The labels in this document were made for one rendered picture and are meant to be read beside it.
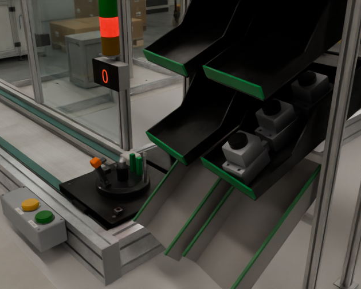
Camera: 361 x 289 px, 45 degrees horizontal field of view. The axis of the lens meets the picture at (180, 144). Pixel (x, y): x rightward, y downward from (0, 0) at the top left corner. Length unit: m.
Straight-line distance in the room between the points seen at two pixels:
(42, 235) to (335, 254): 0.69
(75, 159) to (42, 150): 0.14
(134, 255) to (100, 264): 0.09
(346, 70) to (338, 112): 0.06
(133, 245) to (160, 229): 0.11
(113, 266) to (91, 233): 0.09
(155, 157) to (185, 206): 0.40
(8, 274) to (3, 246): 0.11
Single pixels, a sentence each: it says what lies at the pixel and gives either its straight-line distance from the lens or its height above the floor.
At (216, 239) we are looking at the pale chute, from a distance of 0.84.
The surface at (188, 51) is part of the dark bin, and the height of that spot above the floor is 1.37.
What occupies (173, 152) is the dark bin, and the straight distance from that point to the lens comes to 0.76.
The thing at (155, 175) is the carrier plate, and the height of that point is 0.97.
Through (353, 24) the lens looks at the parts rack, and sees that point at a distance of 0.65.
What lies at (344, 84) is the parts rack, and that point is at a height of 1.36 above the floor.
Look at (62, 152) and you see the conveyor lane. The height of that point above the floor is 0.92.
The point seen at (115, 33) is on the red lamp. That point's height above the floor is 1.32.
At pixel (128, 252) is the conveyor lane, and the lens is 1.00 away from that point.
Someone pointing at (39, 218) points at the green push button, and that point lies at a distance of 1.05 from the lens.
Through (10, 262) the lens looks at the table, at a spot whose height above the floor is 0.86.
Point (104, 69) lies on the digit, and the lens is 1.23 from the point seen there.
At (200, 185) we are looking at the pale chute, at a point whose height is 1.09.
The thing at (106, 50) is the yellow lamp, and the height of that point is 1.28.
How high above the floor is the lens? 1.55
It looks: 25 degrees down
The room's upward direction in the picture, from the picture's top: straight up
